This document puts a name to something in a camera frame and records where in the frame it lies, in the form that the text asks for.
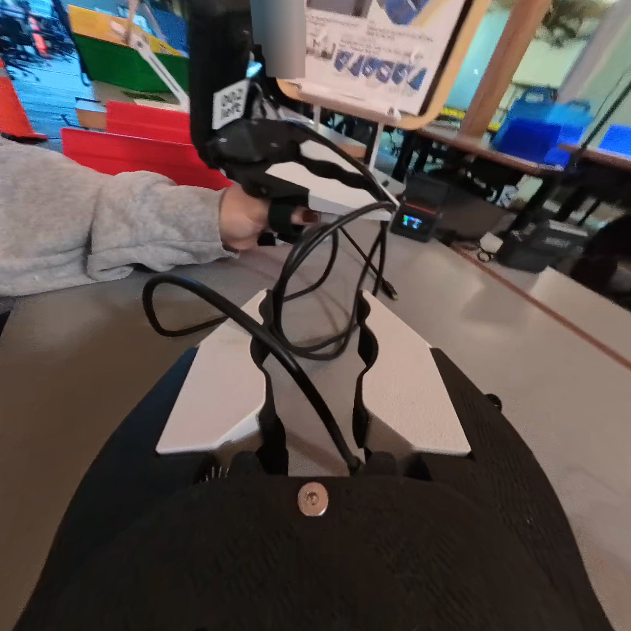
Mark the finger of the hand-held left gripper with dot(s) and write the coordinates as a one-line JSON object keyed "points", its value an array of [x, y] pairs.
{"points": [[335, 199], [320, 153]]}

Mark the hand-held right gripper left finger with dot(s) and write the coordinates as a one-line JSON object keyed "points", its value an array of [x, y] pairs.
{"points": [[217, 394]]}

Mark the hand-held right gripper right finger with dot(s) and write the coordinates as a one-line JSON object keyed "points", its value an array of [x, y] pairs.
{"points": [[414, 394]]}

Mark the person's left forearm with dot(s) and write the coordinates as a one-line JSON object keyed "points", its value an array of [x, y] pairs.
{"points": [[98, 222]]}

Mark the white charger plug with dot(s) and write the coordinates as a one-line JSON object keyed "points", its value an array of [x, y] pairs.
{"points": [[489, 242]]}

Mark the person's left hand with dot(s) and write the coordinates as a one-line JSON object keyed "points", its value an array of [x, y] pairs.
{"points": [[241, 217]]}

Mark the black device with display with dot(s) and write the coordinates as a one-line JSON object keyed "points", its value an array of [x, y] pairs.
{"points": [[419, 197]]}

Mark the red bin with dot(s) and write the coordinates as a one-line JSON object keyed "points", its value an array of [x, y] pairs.
{"points": [[148, 121], [148, 157]]}

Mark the instruction board on white stand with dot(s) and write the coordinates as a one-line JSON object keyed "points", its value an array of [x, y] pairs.
{"points": [[384, 49]]}

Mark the green and yellow bin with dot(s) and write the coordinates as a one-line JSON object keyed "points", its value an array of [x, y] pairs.
{"points": [[123, 64]]}

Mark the wooden desk with black legs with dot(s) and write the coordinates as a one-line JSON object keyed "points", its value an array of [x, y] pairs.
{"points": [[601, 160], [483, 148]]}

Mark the blue storage tote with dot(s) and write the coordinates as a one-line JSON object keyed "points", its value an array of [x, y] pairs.
{"points": [[537, 128]]}

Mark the orange traffic cone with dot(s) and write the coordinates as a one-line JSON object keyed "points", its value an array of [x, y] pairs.
{"points": [[15, 108]]}

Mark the small blue bin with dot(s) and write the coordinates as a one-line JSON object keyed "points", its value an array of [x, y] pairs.
{"points": [[616, 140]]}

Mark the wooden post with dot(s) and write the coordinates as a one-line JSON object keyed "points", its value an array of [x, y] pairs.
{"points": [[503, 64]]}

